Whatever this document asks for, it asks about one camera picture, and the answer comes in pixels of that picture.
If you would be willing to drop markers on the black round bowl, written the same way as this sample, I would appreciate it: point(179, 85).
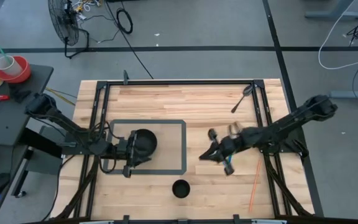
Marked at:
point(146, 143)

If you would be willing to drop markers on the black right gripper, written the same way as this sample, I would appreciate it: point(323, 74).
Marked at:
point(230, 146)

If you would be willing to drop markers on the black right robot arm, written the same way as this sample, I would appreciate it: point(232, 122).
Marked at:
point(291, 121)

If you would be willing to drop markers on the black side table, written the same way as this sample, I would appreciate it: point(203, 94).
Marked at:
point(14, 121)

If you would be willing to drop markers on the white paper cup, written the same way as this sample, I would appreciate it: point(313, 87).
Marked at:
point(8, 66)

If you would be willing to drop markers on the black floor fan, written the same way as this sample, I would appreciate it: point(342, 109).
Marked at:
point(64, 21)

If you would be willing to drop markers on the small black cup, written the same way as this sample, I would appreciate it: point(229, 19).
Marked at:
point(181, 188)

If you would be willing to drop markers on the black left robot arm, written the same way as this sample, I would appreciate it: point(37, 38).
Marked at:
point(61, 120)

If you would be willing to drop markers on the small black bracket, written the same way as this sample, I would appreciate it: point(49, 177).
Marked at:
point(21, 94)

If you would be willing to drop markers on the grey desk foot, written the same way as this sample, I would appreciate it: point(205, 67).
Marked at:
point(353, 94)
point(334, 14)

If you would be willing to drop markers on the orange straw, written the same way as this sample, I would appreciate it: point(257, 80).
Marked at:
point(255, 185)

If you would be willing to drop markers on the black aluminium table frame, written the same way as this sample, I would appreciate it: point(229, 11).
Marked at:
point(179, 82)

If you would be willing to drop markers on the black metal spoon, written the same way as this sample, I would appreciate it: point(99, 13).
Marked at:
point(242, 98)

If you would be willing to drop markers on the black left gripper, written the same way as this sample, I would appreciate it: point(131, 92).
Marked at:
point(130, 149)

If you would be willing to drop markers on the black tape rectangle outline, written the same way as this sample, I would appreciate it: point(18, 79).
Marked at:
point(183, 146)

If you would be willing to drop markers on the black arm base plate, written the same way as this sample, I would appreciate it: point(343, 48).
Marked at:
point(73, 146)
point(294, 140)

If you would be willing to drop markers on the red bowl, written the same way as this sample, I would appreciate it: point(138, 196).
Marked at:
point(22, 74)

